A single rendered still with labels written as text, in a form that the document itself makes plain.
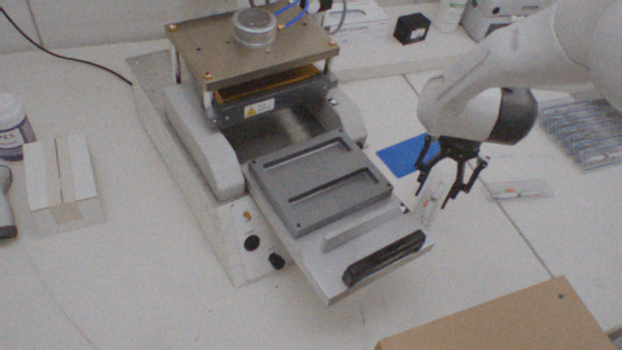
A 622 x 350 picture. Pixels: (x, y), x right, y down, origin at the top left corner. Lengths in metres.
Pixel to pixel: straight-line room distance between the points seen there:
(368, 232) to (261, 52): 0.37
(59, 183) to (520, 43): 0.85
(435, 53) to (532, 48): 0.97
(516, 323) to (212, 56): 0.70
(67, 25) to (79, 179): 0.60
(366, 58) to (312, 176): 0.71
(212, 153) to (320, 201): 0.20
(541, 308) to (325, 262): 0.41
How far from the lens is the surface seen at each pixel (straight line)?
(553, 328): 0.97
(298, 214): 0.80
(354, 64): 1.44
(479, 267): 1.13
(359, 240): 0.80
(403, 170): 1.23
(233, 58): 0.87
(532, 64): 0.63
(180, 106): 0.94
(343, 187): 0.85
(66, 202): 1.03
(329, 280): 0.75
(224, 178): 0.84
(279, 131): 0.99
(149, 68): 1.15
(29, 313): 1.03
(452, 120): 0.78
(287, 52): 0.89
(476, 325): 0.91
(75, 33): 1.55
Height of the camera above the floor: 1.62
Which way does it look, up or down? 49 degrees down
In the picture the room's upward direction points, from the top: 11 degrees clockwise
